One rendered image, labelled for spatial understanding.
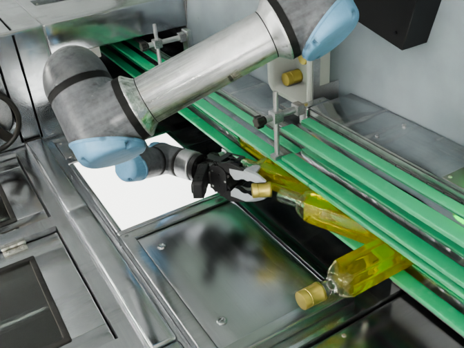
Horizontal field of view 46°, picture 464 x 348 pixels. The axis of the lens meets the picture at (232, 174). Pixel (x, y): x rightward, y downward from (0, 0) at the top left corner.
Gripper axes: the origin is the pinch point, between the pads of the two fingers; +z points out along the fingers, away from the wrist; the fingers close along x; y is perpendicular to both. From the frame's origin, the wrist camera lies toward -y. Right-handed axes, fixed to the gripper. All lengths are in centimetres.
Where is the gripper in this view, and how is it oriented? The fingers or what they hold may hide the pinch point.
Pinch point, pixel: (259, 189)
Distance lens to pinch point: 124.6
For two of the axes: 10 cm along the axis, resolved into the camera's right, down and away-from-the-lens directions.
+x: 0.5, 9.0, 4.4
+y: 5.8, -3.8, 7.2
